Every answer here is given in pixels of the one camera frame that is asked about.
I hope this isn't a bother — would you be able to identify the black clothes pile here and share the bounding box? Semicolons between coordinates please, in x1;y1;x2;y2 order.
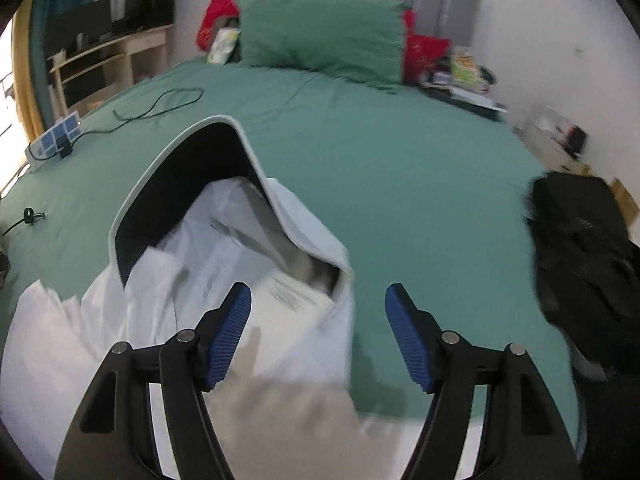
522;172;640;376

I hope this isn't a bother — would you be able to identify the black cable with strap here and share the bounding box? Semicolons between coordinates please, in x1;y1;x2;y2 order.
0;207;47;237

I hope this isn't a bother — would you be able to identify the pile of books and packets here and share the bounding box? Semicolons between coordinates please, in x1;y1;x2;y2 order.
419;45;508;122

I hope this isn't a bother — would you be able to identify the thin black cable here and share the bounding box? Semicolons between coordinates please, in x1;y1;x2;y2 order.
75;86;205;138

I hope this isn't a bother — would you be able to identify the green bed sheet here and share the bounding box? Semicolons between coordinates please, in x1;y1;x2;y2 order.
0;57;588;461

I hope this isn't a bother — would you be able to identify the green pillow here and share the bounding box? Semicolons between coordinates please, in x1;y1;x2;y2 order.
234;0;412;93

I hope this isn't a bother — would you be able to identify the white yellow tissue pack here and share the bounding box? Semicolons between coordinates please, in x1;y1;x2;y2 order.
206;27;242;66

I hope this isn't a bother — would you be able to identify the yellow window frame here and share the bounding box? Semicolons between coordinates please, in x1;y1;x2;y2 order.
11;7;47;143

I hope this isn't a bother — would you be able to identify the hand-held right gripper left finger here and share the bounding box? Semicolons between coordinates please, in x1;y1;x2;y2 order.
52;282;252;480

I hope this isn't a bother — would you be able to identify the light wooden desk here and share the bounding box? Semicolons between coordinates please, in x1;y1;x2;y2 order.
47;25;176;121

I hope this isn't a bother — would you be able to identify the white power strip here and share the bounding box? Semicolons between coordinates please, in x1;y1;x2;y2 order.
26;111;82;163

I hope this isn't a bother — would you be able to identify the white jacket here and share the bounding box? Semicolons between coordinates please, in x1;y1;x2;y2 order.
0;115;361;480

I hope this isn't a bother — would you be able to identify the cardboard box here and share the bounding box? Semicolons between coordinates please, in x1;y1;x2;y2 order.
515;109;592;173

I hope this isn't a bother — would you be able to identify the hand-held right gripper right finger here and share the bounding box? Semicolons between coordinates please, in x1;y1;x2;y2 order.
384;283;583;480

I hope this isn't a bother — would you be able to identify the black monitor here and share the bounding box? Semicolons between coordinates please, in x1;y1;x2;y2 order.
45;0;113;56
124;0;177;31

